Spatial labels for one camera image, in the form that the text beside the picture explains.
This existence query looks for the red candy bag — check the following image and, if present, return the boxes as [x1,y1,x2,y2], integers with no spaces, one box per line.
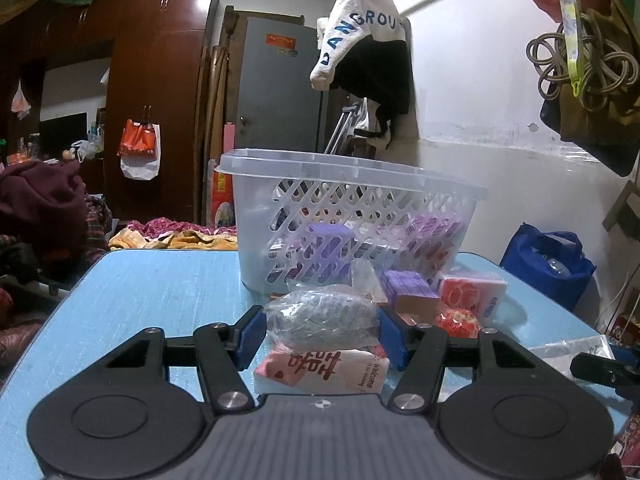
[434,308,482,338]

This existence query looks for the white black hanging jacket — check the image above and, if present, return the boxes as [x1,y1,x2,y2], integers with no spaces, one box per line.
[310,0,411,150]

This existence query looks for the pink white tissue pack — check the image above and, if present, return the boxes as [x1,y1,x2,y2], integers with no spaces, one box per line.
[254,344,390,394]

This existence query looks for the clear bag of clips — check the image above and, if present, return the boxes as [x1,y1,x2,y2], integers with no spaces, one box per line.
[264,284,380,352]

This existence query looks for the olive hanging bag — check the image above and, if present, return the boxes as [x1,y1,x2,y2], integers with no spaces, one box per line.
[526,6,639,177]

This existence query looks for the orange white hanging plastic bag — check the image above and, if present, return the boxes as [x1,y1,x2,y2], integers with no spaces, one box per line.
[117,119,162,181]

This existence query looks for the yellow patterned blanket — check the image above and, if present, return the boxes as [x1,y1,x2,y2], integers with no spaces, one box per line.
[108,229,238,252]

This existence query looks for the red white tissue pack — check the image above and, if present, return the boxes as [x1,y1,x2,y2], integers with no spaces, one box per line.
[437,270,508,324]

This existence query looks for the metal crutches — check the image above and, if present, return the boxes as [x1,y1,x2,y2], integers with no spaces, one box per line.
[324,102,362,155]

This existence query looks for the white plastic laundry basket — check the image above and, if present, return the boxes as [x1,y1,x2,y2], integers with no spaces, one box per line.
[216,148,488,294]

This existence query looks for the dark red wooden wardrobe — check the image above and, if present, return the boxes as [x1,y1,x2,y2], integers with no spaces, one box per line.
[1,0,219,221]

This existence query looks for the red yellow gift bag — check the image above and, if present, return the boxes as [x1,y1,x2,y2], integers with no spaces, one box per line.
[205,159,235,228]

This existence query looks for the coiled rope on wall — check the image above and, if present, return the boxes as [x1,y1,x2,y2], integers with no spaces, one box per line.
[524,8,640,111]

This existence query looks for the maroon clothing pile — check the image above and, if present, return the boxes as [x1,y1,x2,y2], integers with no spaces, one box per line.
[0,159,113,281]

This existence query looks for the grey metal door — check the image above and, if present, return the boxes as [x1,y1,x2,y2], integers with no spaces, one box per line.
[234,16,323,152]

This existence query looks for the purple small box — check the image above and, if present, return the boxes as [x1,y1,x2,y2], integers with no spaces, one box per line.
[381,270,440,324]

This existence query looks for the blue shopping bag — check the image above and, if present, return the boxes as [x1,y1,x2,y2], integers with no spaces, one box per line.
[499,223,597,311]

